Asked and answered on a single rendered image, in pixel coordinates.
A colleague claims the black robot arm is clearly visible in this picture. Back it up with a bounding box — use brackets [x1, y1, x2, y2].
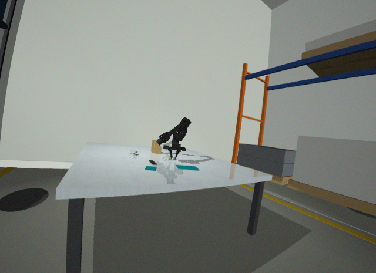
[156, 117, 191, 150]

